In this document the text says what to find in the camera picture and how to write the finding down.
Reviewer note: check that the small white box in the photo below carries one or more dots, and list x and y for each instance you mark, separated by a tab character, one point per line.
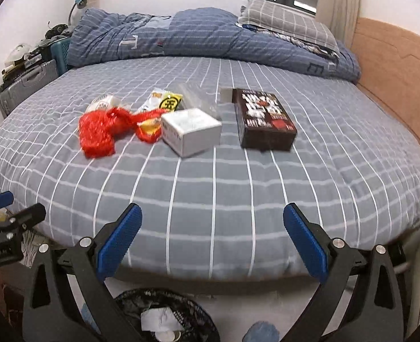
192	131

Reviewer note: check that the yellow pudding cup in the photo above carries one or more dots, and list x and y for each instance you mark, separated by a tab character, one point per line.
170	336

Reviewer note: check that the teal suitcase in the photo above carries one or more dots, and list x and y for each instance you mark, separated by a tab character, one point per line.
61	55

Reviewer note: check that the red plastic bag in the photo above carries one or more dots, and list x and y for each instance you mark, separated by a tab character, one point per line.
96	131

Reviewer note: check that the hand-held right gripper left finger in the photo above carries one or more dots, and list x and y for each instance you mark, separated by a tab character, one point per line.
119	238

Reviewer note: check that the stack of dark items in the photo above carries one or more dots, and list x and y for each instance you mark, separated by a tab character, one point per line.
35	57

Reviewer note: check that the black lined trash bin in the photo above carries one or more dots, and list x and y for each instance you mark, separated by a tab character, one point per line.
192	310

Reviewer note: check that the yellow snack packet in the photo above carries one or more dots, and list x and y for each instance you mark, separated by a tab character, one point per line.
167	101

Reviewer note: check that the wooden headboard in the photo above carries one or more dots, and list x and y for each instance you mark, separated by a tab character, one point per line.
398	71

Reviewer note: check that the grey suitcase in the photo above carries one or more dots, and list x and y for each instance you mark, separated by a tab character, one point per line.
24	82

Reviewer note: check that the clear plastic bag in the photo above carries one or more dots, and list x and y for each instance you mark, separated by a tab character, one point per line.
156	320

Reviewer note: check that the blue striped quilt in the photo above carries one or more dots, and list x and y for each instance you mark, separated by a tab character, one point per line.
195	35

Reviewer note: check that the clear plastic bottle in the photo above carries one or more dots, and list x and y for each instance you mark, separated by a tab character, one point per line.
199	96

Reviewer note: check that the brown cookie box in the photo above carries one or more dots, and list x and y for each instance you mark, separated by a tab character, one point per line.
263	117

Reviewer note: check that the white round appliance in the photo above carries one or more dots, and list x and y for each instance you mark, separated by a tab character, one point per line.
17	53

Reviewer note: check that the white printed packet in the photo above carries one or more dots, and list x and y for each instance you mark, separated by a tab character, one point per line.
103	103

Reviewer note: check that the blue desk lamp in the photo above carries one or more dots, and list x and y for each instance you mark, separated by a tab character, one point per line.
80	0

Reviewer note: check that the grey checked pillow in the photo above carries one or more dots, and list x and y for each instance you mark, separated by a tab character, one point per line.
284	21

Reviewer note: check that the blue slipper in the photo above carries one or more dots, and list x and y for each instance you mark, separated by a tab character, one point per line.
261	332
89	317

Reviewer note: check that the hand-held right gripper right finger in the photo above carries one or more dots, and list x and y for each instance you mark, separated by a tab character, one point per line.
306	238

